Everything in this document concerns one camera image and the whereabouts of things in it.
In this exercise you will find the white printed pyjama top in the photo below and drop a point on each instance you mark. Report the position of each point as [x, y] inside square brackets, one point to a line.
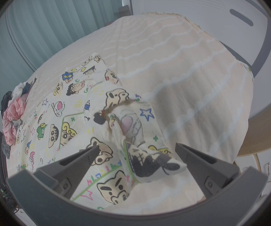
[78, 116]

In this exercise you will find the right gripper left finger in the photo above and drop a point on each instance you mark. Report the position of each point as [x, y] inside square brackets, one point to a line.
[74, 171]

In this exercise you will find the pile of clothes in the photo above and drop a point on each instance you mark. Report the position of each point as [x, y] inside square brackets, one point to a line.
[7, 102]

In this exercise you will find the pink garment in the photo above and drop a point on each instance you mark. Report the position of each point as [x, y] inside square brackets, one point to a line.
[14, 116]

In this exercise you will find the white chest of drawers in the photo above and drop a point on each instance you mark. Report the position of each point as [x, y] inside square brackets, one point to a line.
[269, 171]

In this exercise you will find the pale wooden chair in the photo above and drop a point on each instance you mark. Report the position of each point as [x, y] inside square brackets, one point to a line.
[260, 131]

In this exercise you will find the bed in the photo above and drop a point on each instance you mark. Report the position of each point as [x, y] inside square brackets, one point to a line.
[185, 79]

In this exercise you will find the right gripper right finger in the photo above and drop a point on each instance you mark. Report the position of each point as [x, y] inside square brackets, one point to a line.
[206, 171]

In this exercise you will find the grey bedside table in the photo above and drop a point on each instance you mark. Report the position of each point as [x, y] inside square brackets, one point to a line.
[123, 10]

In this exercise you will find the blue-green curtain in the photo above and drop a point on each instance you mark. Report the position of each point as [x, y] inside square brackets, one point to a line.
[3, 62]
[67, 20]

